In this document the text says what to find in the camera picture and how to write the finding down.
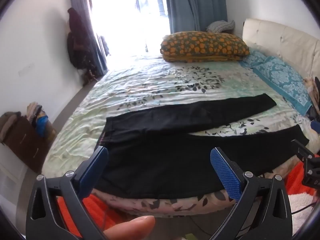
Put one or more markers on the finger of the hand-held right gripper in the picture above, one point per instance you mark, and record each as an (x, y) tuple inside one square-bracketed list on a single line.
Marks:
[(316, 125), (303, 152)]

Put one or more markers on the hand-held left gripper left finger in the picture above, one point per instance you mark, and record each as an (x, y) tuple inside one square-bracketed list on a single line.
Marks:
[(91, 171)]

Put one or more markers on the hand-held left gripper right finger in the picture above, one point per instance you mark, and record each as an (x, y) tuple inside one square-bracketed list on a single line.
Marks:
[(226, 177)]

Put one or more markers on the black pants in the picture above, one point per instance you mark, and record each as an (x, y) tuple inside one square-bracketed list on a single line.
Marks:
[(162, 160)]

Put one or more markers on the person's left hand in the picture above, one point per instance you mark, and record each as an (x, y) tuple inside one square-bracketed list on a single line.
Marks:
[(132, 228)]

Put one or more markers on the white fluffy rug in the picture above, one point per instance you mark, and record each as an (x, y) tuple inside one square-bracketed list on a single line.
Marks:
[(301, 215)]

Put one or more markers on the peach cloth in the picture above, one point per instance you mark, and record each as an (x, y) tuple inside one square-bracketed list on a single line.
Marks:
[(310, 87)]

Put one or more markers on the red rug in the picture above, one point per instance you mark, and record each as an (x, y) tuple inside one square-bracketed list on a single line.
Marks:
[(105, 211)]

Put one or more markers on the blue patterned pillow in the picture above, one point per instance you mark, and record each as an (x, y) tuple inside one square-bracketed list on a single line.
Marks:
[(280, 80)]

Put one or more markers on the green paper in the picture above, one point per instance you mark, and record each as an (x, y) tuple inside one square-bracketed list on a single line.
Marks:
[(189, 237)]

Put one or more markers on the pile of clothes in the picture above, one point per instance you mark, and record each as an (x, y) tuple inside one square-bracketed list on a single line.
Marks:
[(40, 120)]

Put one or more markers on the brown drawer cabinet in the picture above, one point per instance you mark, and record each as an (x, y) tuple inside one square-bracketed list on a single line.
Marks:
[(22, 140)]

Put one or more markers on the cream padded headboard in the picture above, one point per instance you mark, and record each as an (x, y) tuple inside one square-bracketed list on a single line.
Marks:
[(280, 38)]

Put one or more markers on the bed with leaf-print sheet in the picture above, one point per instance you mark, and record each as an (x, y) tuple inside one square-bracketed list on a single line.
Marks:
[(150, 85)]

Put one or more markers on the dark hanging clothes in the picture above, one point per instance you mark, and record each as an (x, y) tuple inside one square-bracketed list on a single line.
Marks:
[(80, 45)]

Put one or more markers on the orange floral folded quilt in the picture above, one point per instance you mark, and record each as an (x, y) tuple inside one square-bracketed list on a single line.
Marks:
[(203, 45)]

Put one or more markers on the grey knitted blanket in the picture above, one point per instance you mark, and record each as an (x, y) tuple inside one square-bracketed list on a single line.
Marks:
[(221, 26)]

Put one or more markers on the bright glass door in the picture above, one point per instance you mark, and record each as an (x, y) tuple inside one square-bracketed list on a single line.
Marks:
[(127, 20)]

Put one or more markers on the blue curtain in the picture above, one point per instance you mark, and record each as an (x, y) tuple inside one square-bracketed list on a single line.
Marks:
[(195, 5), (78, 3)]

